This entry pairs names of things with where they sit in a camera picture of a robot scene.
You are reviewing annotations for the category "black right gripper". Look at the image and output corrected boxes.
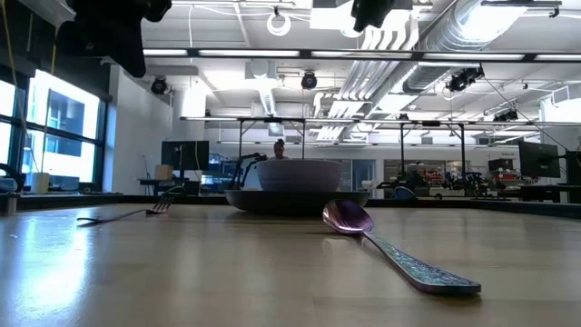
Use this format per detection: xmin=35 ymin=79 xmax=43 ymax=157
xmin=351 ymin=0 xmax=412 ymax=33

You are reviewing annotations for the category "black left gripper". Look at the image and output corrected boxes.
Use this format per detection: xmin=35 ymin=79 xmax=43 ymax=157
xmin=56 ymin=0 xmax=172 ymax=78

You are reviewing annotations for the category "grey ceramic bowl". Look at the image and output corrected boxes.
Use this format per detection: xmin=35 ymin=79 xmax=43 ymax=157
xmin=256 ymin=158 xmax=344 ymax=193

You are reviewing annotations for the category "metal fork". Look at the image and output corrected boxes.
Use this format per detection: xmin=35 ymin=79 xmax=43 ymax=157
xmin=75 ymin=193 xmax=176 ymax=227

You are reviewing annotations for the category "dark grey plate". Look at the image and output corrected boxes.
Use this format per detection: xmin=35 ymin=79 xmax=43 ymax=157
xmin=224 ymin=189 xmax=371 ymax=217

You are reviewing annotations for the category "iridescent purple spoon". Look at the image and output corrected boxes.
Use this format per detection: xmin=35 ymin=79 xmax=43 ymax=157
xmin=321 ymin=198 xmax=482 ymax=295

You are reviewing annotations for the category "overhead light bar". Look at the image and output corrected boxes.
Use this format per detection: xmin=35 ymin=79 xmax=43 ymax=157
xmin=143 ymin=47 xmax=581 ymax=64

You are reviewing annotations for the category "large window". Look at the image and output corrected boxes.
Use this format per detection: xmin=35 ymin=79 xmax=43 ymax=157
xmin=0 ymin=67 xmax=108 ymax=193

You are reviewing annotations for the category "black computer monitor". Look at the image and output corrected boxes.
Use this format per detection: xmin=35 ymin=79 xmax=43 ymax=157
xmin=517 ymin=140 xmax=562 ymax=179
xmin=161 ymin=140 xmax=211 ymax=173

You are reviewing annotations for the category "white bucket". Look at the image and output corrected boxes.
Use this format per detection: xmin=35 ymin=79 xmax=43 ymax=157
xmin=30 ymin=172 xmax=50 ymax=195

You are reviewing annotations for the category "person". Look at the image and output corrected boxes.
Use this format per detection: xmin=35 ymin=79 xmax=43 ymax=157
xmin=271 ymin=138 xmax=291 ymax=161

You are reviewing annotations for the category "blue round object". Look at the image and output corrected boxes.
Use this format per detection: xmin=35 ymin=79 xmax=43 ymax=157
xmin=391 ymin=185 xmax=418 ymax=202

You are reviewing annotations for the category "silver ventilation duct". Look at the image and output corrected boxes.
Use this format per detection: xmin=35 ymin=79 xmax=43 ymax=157
xmin=402 ymin=0 xmax=530 ymax=94

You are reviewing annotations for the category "white cable loop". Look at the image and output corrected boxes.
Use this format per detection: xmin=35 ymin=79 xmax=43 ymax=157
xmin=266 ymin=11 xmax=292 ymax=37

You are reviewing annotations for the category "black metal frame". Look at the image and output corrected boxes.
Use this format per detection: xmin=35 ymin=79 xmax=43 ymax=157
xmin=398 ymin=120 xmax=468 ymax=187
xmin=235 ymin=116 xmax=307 ymax=161

